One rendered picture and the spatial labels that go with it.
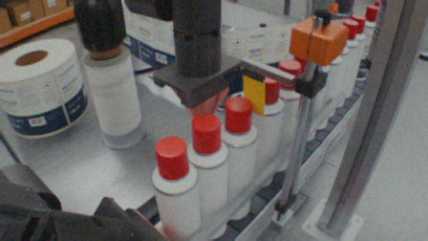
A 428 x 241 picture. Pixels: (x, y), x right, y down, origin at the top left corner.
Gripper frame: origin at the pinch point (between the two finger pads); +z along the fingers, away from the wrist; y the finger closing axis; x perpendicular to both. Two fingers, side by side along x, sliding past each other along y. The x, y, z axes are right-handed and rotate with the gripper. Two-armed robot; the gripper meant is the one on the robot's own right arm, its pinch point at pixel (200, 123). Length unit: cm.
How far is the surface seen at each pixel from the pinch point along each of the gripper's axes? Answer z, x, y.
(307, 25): -17.7, 13.1, -1.4
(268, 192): 13.8, 9.3, -6.3
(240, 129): -4.0, 7.9, 1.3
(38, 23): 85, -349, -89
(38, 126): 11.0, -35.3, 13.7
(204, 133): -6.4, 7.2, 6.7
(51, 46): -0.6, -45.4, 2.4
